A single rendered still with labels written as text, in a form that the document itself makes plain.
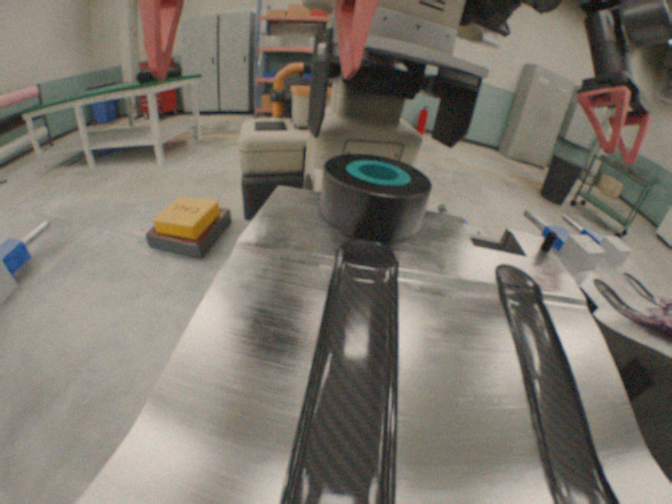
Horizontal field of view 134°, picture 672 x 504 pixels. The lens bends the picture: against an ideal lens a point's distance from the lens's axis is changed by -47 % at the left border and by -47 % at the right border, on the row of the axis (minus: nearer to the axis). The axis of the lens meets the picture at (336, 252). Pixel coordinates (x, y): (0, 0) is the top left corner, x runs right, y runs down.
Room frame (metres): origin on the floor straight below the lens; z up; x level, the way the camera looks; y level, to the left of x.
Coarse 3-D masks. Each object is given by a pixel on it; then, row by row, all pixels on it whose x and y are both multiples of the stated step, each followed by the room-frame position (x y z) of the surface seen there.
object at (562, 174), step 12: (552, 156) 3.28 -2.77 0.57; (552, 168) 3.16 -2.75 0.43; (564, 168) 3.00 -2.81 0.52; (576, 168) 2.93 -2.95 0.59; (552, 180) 3.09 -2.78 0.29; (564, 180) 2.97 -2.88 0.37; (576, 180) 2.98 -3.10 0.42; (540, 192) 3.24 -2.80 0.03; (552, 192) 3.04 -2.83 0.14; (564, 192) 2.96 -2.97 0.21
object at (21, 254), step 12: (36, 228) 0.17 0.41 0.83; (12, 240) 0.13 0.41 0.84; (24, 240) 0.14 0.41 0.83; (0, 252) 0.10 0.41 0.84; (12, 252) 0.11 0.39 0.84; (24, 252) 0.13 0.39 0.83; (0, 264) 0.09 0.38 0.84; (12, 264) 0.10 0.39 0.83; (0, 276) 0.08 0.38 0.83; (0, 288) 0.07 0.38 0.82; (12, 288) 0.08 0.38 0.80; (0, 300) 0.06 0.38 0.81
